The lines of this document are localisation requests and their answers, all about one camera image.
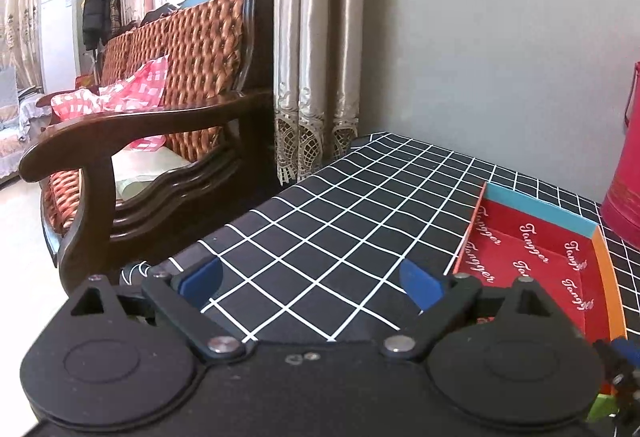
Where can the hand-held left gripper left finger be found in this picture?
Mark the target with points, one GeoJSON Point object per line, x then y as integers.
{"type": "Point", "coordinates": [202, 281]}

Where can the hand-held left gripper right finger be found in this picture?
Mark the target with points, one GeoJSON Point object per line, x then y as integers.
{"type": "Point", "coordinates": [421, 288]}

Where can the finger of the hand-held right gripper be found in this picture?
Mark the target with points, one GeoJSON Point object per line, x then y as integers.
{"type": "Point", "coordinates": [622, 367]}

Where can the red cardboard box tray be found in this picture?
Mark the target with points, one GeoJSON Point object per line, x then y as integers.
{"type": "Point", "coordinates": [530, 267]}

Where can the black white grid tablecloth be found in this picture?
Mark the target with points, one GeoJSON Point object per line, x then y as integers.
{"type": "Point", "coordinates": [350, 217]}

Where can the cream seat cushion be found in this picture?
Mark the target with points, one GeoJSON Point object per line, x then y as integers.
{"type": "Point", "coordinates": [145, 173]}

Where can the dark wooden woven sofa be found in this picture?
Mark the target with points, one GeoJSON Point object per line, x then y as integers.
{"type": "Point", "coordinates": [150, 127]}

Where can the red cylindrical bucket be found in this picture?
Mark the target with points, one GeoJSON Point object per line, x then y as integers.
{"type": "Point", "coordinates": [627, 177]}

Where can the pink checkered cloth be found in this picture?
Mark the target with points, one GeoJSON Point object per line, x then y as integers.
{"type": "Point", "coordinates": [130, 92]}

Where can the floral covered furniture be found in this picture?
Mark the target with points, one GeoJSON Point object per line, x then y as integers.
{"type": "Point", "coordinates": [15, 132]}

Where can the beige satin curtain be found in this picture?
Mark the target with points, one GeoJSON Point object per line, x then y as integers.
{"type": "Point", "coordinates": [310, 42]}

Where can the white refrigerator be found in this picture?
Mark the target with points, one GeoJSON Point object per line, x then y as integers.
{"type": "Point", "coordinates": [60, 32]}

